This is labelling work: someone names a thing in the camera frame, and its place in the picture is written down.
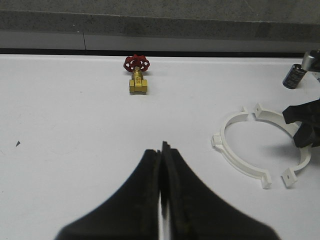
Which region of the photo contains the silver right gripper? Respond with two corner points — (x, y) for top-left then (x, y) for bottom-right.
(282, 49), (320, 148)

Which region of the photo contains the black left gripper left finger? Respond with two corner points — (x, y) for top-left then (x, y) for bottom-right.
(56, 149), (161, 240)

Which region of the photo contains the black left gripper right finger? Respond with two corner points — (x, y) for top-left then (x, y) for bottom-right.
(159, 141), (279, 240)

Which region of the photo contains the white half pipe clamp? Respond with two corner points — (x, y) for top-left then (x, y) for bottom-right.
(211, 106), (272, 189)
(254, 103), (312, 188)

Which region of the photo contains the black cylindrical capacitor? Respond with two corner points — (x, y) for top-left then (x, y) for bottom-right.
(282, 63), (307, 90)

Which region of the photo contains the grey stone counter ledge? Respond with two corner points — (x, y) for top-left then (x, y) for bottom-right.
(0, 0), (320, 54)

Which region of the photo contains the brass valve red handwheel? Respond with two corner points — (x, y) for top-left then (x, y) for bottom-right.
(123, 54), (150, 94)

